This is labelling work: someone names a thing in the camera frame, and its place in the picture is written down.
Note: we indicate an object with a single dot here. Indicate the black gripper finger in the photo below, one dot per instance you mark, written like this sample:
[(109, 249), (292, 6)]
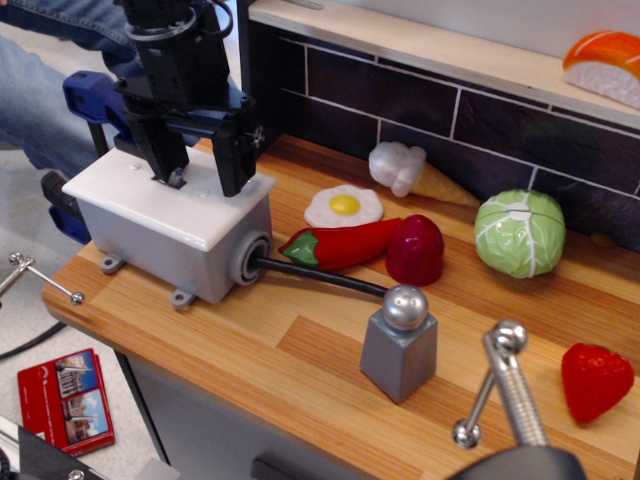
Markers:
[(164, 150), (236, 144)]

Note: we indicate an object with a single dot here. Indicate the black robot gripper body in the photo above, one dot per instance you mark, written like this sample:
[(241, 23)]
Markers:
[(185, 86)]

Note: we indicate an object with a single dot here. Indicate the clear light switch toggle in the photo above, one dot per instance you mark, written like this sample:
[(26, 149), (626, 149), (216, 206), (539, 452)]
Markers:
[(176, 179)]

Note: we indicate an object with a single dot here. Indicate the blue bar clamp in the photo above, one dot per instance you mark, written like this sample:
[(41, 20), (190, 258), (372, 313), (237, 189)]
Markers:
[(92, 97)]

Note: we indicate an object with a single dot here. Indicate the toy fried egg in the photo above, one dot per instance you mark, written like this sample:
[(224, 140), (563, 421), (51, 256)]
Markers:
[(343, 206)]

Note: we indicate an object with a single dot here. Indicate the person leg in jeans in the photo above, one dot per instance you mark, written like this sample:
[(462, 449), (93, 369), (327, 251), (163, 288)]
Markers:
[(34, 114)]

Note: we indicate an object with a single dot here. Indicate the red toy chili pepper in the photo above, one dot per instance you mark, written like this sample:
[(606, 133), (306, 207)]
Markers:
[(331, 249)]

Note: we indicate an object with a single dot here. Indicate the toy ice cream cone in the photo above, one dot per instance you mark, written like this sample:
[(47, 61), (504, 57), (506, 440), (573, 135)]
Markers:
[(404, 170)]

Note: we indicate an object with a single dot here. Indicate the metal clamp screw left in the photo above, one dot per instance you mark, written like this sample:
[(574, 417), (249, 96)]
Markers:
[(26, 264)]

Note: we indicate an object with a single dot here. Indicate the dark red toy beet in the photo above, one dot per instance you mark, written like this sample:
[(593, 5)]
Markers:
[(416, 253)]

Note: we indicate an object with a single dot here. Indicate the dark tiled backsplash shelf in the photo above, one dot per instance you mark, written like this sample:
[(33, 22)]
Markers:
[(489, 116)]

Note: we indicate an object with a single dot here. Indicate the grey toy salt shaker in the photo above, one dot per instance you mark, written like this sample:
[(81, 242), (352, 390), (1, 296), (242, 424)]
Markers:
[(400, 348)]

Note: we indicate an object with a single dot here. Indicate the red booklet on floor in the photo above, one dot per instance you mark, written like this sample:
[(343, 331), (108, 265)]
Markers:
[(64, 402)]

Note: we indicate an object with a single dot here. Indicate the green toy cabbage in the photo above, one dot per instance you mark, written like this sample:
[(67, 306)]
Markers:
[(520, 233)]

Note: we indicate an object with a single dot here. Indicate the black equipment corner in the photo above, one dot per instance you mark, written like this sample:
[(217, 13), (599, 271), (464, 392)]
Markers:
[(26, 456)]

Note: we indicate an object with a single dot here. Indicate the toy salmon nigiri sushi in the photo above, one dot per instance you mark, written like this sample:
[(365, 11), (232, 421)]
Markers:
[(606, 63)]

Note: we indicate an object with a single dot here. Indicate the red toy strawberry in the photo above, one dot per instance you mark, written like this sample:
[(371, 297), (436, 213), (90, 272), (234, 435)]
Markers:
[(595, 379)]

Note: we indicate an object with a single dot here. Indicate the grey switch box white plate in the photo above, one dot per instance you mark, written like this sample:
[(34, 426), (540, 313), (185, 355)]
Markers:
[(194, 238)]

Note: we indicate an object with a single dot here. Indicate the grey cabinet with handle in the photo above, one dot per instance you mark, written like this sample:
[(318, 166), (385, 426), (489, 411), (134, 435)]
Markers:
[(206, 438)]

